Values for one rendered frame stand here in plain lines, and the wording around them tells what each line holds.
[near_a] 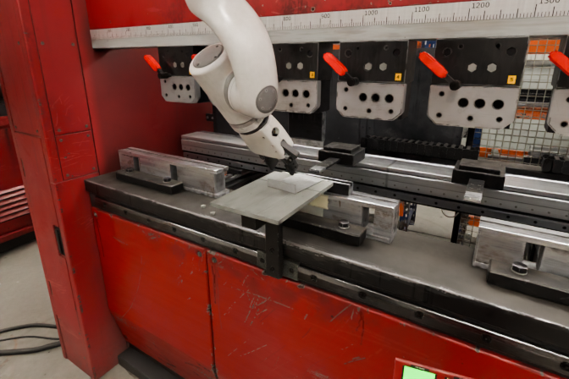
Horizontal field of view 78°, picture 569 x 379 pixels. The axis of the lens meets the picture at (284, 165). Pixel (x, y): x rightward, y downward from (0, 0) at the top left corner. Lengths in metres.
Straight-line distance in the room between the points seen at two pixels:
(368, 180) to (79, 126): 1.03
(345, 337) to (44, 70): 1.21
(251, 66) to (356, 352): 0.70
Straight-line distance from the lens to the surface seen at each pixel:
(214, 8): 0.58
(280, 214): 0.71
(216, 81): 0.62
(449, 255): 0.90
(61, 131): 1.43
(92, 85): 1.48
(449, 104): 0.77
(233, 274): 1.04
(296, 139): 0.94
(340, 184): 0.90
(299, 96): 0.87
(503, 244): 0.85
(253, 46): 0.56
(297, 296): 0.94
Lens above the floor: 1.30
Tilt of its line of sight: 17 degrees down
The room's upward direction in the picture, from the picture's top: straight up
